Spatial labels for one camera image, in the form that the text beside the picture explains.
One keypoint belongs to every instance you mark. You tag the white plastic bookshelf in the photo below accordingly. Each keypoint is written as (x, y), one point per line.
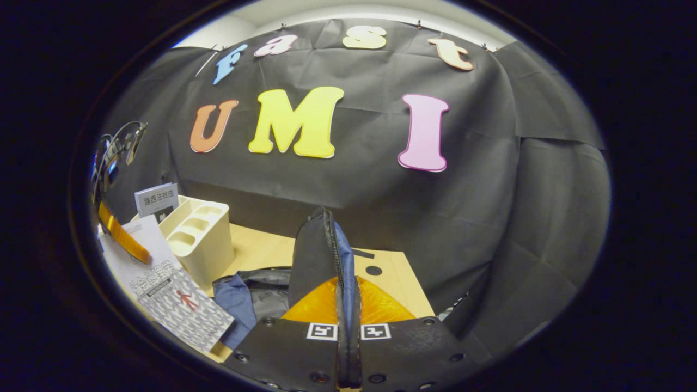
(201, 250)

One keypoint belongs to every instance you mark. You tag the black backdrop cloth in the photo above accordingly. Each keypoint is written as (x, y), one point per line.
(354, 190)

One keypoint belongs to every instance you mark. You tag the blue schoolbag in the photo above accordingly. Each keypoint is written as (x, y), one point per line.
(310, 256)

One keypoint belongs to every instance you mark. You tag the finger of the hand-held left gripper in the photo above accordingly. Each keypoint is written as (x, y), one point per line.
(122, 234)

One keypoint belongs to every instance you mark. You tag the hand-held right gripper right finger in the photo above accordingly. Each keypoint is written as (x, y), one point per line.
(408, 354)

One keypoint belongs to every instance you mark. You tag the blue-grey book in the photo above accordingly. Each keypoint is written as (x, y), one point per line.
(155, 198)

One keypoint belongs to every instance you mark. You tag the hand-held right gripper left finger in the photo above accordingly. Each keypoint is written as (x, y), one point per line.
(288, 354)

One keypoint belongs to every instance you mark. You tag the white book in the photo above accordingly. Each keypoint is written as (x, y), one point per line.
(174, 305)

